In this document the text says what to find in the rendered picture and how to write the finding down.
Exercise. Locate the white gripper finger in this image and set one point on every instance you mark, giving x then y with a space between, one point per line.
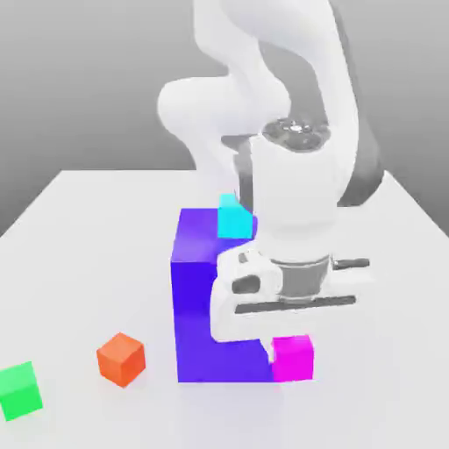
268 350

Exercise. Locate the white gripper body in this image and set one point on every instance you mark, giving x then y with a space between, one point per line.
224 322

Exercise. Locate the small orange cube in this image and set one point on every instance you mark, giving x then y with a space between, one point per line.
121 361

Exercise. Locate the large purple box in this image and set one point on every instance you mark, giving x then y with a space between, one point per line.
193 315

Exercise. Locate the small cyan cube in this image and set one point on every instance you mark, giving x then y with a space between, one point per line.
233 221

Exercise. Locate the small magenta cube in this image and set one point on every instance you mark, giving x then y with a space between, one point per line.
293 357

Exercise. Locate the small green cube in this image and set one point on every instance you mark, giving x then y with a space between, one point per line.
19 393

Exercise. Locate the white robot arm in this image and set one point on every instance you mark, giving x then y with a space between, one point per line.
291 182

